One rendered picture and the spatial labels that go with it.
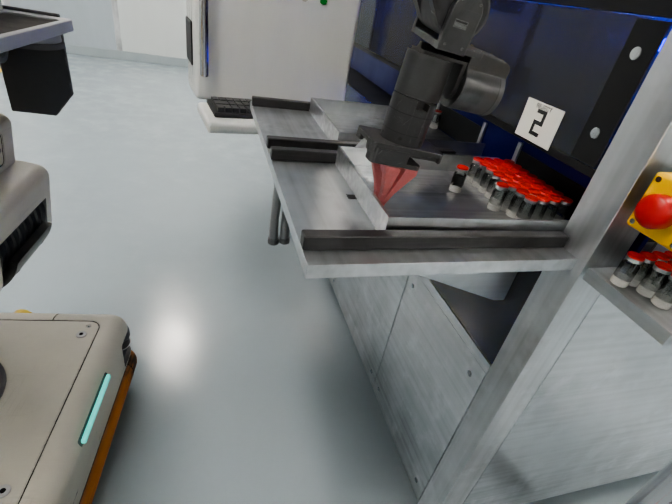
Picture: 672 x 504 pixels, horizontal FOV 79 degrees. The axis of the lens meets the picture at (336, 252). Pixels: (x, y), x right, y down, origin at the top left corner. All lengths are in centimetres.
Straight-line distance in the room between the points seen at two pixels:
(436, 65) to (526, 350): 48
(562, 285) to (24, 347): 120
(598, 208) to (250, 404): 112
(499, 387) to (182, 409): 95
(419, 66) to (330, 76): 97
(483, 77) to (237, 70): 94
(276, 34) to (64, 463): 120
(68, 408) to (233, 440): 46
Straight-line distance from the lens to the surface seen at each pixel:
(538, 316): 74
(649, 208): 58
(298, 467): 132
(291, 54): 141
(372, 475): 135
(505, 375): 83
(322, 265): 47
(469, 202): 73
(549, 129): 74
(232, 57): 137
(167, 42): 600
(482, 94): 56
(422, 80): 52
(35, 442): 111
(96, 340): 126
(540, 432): 103
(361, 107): 111
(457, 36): 50
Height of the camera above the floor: 115
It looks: 32 degrees down
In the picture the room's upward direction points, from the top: 11 degrees clockwise
